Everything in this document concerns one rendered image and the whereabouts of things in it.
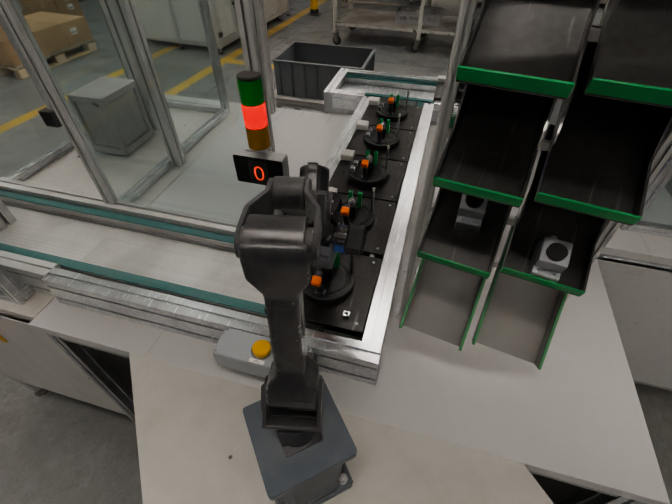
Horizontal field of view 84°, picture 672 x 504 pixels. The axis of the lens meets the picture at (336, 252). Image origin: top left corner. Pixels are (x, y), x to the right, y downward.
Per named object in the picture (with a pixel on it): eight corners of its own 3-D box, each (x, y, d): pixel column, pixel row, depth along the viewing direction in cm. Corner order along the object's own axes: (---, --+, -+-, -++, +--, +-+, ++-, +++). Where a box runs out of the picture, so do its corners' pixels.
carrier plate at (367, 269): (362, 337, 85) (362, 332, 83) (265, 314, 89) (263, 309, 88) (381, 263, 101) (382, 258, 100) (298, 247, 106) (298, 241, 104)
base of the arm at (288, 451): (285, 458, 57) (281, 445, 53) (272, 419, 61) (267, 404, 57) (326, 438, 59) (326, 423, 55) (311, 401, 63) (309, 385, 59)
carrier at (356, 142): (407, 166, 136) (412, 134, 127) (343, 157, 140) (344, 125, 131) (415, 135, 152) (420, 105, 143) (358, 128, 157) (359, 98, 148)
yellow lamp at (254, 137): (265, 152, 83) (262, 131, 79) (244, 149, 84) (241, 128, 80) (274, 141, 86) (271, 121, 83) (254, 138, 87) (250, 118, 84)
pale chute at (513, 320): (536, 364, 76) (540, 370, 72) (471, 340, 80) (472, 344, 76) (582, 234, 75) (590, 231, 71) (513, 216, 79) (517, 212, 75)
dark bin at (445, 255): (487, 279, 66) (496, 265, 59) (416, 256, 70) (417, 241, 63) (526, 153, 74) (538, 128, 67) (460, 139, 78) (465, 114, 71)
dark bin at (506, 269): (579, 297, 63) (599, 284, 57) (499, 272, 67) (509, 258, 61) (609, 163, 71) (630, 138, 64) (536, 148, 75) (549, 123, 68)
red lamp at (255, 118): (262, 131, 79) (259, 108, 76) (240, 128, 80) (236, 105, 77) (271, 120, 83) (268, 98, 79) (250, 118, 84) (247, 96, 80)
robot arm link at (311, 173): (329, 217, 61) (332, 149, 63) (279, 215, 61) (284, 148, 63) (332, 234, 72) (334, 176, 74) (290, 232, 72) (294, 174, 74)
